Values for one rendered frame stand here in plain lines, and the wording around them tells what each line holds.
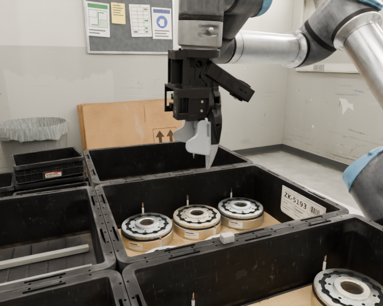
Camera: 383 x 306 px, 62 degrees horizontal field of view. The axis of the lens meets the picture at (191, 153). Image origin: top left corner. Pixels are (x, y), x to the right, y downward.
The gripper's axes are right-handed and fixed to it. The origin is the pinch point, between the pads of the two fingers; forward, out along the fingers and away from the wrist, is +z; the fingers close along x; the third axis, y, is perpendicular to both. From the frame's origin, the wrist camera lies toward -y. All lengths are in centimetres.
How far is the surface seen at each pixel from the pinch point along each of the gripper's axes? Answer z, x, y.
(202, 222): 13.7, 1.5, 0.5
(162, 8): -47, -288, -82
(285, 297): 15.0, 23.1, -3.8
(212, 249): 5.3, 20.3, 7.9
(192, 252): 5.4, 19.8, 10.6
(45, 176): 60, -143, 37
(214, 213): 14.2, -1.6, -3.8
